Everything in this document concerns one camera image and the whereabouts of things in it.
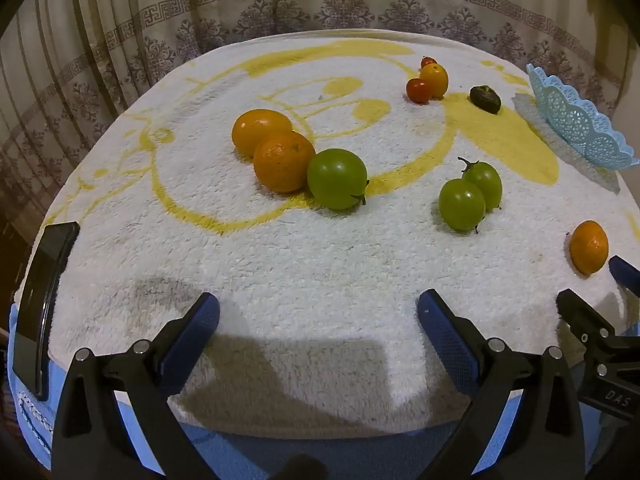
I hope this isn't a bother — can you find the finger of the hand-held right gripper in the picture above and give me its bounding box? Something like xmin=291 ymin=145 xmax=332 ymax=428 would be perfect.
xmin=608 ymin=255 xmax=640 ymax=307
xmin=556 ymin=288 xmax=640 ymax=363

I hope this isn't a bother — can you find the black smartphone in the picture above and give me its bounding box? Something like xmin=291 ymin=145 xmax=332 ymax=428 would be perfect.
xmin=12 ymin=221 xmax=81 ymax=402

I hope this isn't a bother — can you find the yellow-orange mandarin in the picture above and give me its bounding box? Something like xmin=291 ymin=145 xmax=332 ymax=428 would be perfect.
xmin=231 ymin=109 xmax=294 ymax=159

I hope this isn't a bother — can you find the light blue plastic basket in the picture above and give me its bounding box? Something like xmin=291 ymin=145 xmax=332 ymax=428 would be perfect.
xmin=526 ymin=63 xmax=640 ymax=169

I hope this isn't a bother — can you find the blue cloth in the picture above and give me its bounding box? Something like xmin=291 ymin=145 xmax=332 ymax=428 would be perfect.
xmin=7 ymin=302 xmax=640 ymax=480

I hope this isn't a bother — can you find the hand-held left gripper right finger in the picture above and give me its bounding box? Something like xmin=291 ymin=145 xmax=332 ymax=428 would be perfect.
xmin=417 ymin=289 xmax=586 ymax=480

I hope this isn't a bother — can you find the white and yellow blanket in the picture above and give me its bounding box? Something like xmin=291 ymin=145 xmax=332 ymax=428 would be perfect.
xmin=10 ymin=28 xmax=640 ymax=436

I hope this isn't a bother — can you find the beige patterned curtain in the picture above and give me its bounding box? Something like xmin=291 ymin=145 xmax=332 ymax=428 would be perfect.
xmin=0 ymin=0 xmax=640 ymax=246

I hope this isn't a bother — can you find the dark wrinkled tomato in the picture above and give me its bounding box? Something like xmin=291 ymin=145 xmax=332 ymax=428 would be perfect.
xmin=469 ymin=85 xmax=502 ymax=115

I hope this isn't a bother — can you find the orange mandarin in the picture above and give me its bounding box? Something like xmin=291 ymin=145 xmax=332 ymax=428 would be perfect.
xmin=253 ymin=131 xmax=316 ymax=194
xmin=569 ymin=220 xmax=610 ymax=276

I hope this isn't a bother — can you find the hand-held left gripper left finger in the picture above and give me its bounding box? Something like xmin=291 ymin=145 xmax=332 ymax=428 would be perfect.
xmin=51 ymin=291 xmax=221 ymax=480

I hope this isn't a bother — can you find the small yellow-orange tomato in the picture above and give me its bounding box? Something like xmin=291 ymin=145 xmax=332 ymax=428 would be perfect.
xmin=419 ymin=63 xmax=449 ymax=100

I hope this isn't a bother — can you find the large green tomato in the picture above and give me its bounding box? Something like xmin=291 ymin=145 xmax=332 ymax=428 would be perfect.
xmin=306 ymin=148 xmax=369 ymax=211

